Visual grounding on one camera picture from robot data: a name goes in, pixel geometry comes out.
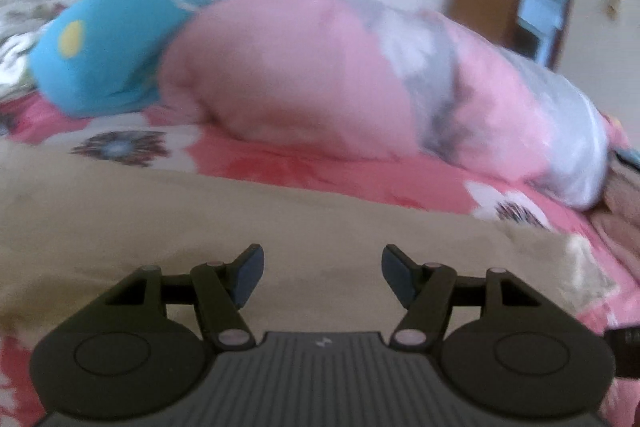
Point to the white fleece blanket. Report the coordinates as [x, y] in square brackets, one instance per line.
[20, 57]

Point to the beige pants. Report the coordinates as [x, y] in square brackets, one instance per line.
[200, 217]

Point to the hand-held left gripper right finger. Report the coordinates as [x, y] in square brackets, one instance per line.
[397, 274]

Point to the pink and grey floral quilt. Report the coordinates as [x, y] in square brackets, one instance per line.
[300, 72]

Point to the pink folded towel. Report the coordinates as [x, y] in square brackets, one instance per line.
[617, 237]

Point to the pink floral bed blanket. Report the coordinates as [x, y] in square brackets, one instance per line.
[325, 172]

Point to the small wall fixture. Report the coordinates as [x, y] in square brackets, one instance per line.
[612, 3]

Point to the dark wooden door frame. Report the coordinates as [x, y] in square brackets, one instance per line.
[572, 7]

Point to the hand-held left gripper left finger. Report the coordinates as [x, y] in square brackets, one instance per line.
[250, 274]

